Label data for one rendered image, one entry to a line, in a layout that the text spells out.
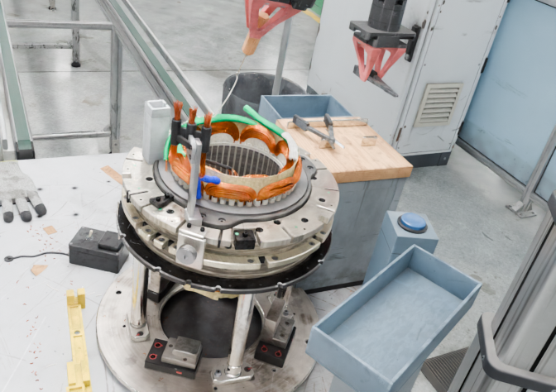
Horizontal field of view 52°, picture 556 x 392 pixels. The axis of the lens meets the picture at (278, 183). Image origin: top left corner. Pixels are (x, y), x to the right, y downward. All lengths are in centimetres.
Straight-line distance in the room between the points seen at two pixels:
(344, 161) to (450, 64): 224
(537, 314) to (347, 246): 38
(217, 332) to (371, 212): 36
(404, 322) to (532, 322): 21
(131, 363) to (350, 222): 45
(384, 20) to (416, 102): 218
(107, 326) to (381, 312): 46
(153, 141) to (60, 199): 53
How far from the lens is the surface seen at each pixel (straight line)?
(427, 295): 84
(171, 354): 94
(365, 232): 111
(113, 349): 98
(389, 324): 77
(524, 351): 94
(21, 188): 134
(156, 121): 82
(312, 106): 127
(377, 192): 106
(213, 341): 102
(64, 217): 128
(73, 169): 143
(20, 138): 161
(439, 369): 223
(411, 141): 330
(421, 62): 307
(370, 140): 108
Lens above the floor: 153
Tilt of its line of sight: 31 degrees down
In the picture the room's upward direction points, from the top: 11 degrees clockwise
